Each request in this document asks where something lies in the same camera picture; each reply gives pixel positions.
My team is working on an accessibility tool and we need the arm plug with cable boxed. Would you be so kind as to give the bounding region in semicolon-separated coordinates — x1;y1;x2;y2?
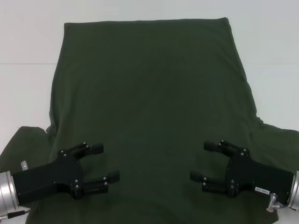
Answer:
267;195;287;212
6;160;30;219

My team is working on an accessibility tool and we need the right arm plug with cable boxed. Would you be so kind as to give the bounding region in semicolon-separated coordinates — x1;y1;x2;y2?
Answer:
267;195;287;212

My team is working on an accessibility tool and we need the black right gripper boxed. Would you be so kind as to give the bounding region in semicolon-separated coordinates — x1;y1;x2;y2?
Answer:
190;139;294;203

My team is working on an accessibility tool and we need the left arm plug with cable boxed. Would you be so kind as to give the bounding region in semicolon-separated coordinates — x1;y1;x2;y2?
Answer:
6;160;30;219

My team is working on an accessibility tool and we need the dark green shirt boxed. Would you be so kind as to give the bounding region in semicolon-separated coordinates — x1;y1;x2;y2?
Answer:
0;17;299;224

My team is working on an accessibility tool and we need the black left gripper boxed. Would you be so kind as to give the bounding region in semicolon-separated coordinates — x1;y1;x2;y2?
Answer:
12;141;121;206

